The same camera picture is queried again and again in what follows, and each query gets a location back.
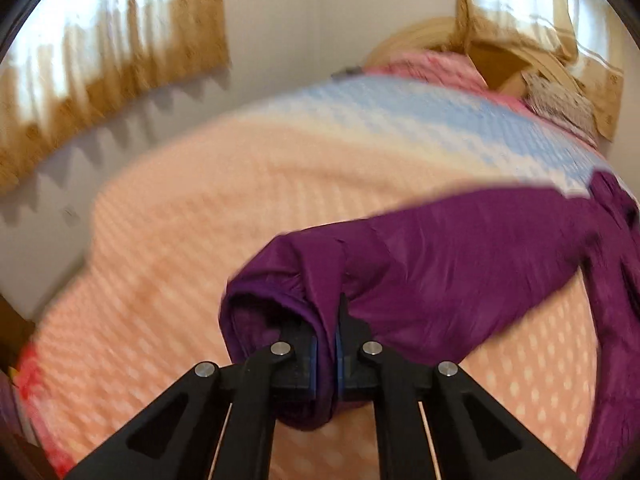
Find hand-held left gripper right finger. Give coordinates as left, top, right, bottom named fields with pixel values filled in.
left=336, top=293, right=577, bottom=480

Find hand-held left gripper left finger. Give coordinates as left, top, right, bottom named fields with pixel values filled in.
left=65, top=324, right=319, bottom=480

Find purple jacket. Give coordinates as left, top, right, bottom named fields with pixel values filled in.
left=219, top=171, right=640, bottom=480

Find dotted pink and blue blanket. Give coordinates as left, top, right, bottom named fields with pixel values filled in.
left=15, top=76, right=618, bottom=480

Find dark wooden furniture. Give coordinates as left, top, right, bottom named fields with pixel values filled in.
left=0, top=294, right=37, bottom=372

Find pink checked pillow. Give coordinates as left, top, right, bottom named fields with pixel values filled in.
left=379, top=50, right=532, bottom=111

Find white patterned pillow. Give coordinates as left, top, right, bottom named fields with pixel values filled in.
left=521, top=71, right=599, bottom=142

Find round wooden headboard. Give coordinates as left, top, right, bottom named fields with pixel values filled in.
left=362, top=16, right=576, bottom=97

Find beige curtain with lace border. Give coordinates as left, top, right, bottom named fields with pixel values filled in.
left=455, top=0, right=626, bottom=141
left=0, top=0, right=232, bottom=196

